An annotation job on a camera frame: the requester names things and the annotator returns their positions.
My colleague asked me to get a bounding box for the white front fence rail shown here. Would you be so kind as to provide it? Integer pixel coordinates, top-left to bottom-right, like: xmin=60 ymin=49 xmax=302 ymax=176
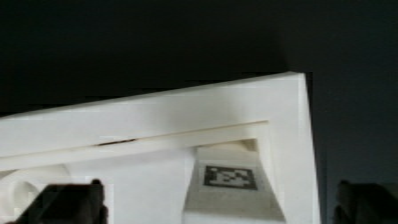
xmin=0 ymin=72 xmax=306 ymax=157

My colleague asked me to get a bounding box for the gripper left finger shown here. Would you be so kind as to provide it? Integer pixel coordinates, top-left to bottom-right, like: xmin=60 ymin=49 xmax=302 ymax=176
xmin=12 ymin=179 xmax=108 ymax=224

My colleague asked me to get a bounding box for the white square table top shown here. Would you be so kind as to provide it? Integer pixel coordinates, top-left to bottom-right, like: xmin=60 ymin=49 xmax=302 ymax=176
xmin=0 ymin=121 xmax=284 ymax=224

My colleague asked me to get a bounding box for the white right fence rail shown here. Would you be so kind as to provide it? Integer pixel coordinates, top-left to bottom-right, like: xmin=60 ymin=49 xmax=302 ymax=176
xmin=261 ymin=72 xmax=320 ymax=224

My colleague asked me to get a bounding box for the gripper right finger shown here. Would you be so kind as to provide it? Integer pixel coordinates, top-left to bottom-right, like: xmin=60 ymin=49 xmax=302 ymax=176
xmin=332 ymin=181 xmax=398 ymax=224

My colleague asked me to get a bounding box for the white table leg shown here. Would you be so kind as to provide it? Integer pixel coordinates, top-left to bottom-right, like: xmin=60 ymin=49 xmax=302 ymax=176
xmin=181 ymin=139 xmax=286 ymax=224

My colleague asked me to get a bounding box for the white fence rail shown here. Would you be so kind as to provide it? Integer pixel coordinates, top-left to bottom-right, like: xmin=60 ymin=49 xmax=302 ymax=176
xmin=0 ymin=72 xmax=306 ymax=157
xmin=261 ymin=72 xmax=320 ymax=224

